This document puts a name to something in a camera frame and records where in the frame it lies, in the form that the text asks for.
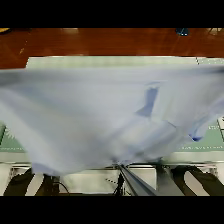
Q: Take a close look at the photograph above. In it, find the light blue shirt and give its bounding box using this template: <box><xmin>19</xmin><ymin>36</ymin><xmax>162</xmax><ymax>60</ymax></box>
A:
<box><xmin>0</xmin><ymin>64</ymin><xmax>224</xmax><ymax>177</ymax></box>

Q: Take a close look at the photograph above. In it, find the silver frame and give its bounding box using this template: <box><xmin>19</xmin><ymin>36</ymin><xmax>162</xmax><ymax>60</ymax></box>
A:
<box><xmin>0</xmin><ymin>161</ymin><xmax>224</xmax><ymax>197</ymax></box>

